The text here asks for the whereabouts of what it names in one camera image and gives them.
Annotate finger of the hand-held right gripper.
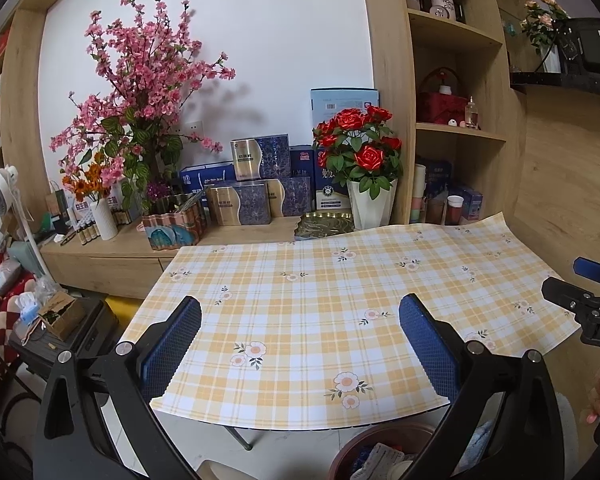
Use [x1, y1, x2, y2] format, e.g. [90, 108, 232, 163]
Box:
[541, 276, 600, 317]
[573, 256, 600, 286]

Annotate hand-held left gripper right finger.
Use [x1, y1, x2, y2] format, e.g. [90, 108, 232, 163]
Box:
[399, 294, 566, 480]

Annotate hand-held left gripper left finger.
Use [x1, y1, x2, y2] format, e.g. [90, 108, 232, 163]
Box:
[32, 296, 202, 480]

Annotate brown round bin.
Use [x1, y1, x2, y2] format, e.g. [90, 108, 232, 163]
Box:
[330, 422, 443, 480]

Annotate black storage case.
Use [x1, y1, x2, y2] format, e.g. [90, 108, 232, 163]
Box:
[7, 295, 121, 376]

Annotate wooden counter with black top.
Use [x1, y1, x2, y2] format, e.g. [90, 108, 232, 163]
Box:
[510, 72, 600, 261]

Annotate small brown cardboard box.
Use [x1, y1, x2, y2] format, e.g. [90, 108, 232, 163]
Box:
[37, 291, 86, 340]

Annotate colourful woven basket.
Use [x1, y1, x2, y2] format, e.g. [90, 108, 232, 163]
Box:
[141, 195, 208, 251]

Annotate yellow checked floral tablecloth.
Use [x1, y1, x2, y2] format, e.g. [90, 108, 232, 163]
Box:
[120, 211, 582, 433]

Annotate small blue box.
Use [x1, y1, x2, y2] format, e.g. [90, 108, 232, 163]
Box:
[450, 186, 483, 223]

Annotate red cup with white lid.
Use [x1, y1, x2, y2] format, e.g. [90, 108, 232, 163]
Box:
[446, 195, 465, 226]

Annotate row of small brown bottles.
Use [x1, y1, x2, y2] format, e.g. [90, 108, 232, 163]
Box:
[72, 222, 101, 246]

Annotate white faceted vase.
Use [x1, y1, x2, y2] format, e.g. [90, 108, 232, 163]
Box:
[346, 178, 398, 231]

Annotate white ribbed vase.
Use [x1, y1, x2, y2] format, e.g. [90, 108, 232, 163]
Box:
[91, 199, 119, 241]

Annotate clear plastic bag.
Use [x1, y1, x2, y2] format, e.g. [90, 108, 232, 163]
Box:
[12, 275, 61, 341]

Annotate gold leaf-shaped tray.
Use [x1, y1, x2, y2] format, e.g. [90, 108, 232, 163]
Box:
[294, 211, 356, 242]

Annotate blue gold gift box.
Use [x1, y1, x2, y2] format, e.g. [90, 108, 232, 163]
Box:
[266, 177, 312, 218]
[206, 183, 272, 227]
[231, 134, 291, 182]

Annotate red white checked blanket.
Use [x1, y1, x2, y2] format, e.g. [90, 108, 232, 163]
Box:
[0, 252, 41, 361]

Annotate blue white flat box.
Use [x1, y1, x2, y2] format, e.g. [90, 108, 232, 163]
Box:
[180, 162, 236, 196]

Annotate blue white emblem box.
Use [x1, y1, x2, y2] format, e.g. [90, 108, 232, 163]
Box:
[314, 160, 353, 211]

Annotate brown paper shopping bag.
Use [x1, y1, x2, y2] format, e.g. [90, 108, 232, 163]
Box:
[45, 182, 73, 231]

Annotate orange artificial flowers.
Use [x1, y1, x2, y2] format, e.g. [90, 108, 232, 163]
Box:
[62, 152, 111, 203]

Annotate red rose bouquet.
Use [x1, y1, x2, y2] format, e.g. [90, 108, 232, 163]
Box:
[312, 106, 403, 200]

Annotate red gift basket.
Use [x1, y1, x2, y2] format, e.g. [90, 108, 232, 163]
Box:
[419, 67, 468, 125]

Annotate dark blue box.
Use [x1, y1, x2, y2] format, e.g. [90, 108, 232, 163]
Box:
[289, 145, 315, 178]

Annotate black device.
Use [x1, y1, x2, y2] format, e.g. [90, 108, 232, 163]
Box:
[555, 17, 600, 78]

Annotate wooden shelf unit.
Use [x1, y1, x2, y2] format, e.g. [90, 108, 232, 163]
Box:
[0, 0, 528, 301]

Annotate pink roses in white pot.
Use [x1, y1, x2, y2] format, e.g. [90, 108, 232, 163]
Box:
[520, 0, 571, 73]

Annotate light blue box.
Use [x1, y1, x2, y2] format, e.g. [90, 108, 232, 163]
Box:
[310, 88, 380, 126]

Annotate pink blossom artificial plant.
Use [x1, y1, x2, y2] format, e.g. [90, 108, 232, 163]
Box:
[50, 0, 236, 211]

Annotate black folding table frame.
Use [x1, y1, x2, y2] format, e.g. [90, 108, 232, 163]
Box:
[220, 427, 253, 451]

